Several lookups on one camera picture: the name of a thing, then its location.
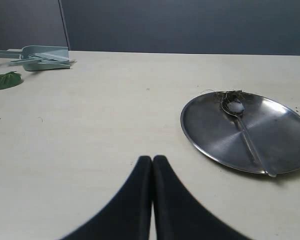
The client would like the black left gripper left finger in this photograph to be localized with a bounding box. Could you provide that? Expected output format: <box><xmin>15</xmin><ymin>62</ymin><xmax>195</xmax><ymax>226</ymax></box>
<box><xmin>63</xmin><ymin>156</ymin><xmax>152</xmax><ymax>240</ymax></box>

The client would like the steel spork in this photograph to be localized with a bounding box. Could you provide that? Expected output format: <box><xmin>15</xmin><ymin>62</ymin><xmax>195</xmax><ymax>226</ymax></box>
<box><xmin>220</xmin><ymin>94</ymin><xmax>277</xmax><ymax>178</ymax></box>

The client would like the light green dustpan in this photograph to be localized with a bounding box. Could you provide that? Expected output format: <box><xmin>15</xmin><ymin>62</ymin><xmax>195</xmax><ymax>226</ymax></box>
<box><xmin>0</xmin><ymin>45</ymin><xmax>75</xmax><ymax>72</ymax></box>

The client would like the round steel plate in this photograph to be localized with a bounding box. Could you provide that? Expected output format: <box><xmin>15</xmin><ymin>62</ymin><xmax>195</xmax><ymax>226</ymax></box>
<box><xmin>180</xmin><ymin>90</ymin><xmax>300</xmax><ymax>175</ymax></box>

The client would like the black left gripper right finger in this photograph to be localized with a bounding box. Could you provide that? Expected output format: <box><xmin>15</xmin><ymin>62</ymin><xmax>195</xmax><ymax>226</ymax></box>
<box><xmin>152</xmin><ymin>155</ymin><xmax>248</xmax><ymax>240</ymax></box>

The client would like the loose green leaf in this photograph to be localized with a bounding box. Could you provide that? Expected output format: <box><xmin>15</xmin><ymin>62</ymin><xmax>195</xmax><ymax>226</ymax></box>
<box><xmin>0</xmin><ymin>71</ymin><xmax>23</xmax><ymax>90</ymax></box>

